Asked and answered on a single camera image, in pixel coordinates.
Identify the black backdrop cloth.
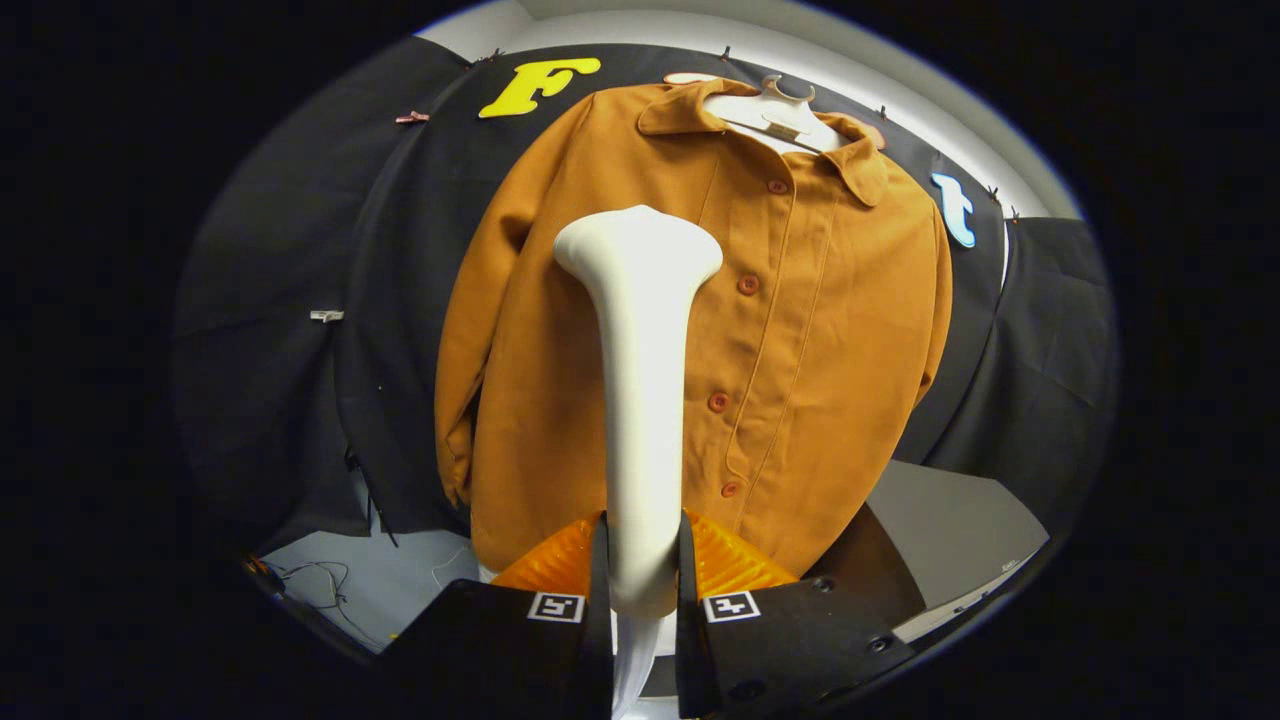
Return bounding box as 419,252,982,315
172,38,1116,546

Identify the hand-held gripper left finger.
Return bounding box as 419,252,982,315
380,510,613,720

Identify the white garment steamer head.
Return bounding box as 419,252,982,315
552,204,724,618

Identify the thin dark floor cable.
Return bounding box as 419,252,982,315
262,560,389,647

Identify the white mannequin form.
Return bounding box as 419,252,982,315
700,72,847,156

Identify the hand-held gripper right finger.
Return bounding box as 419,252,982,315
678,510,916,719

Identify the orange button-up shirt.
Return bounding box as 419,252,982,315
435,78,953,579

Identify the grey cabinet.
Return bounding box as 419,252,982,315
800,460,1051,643

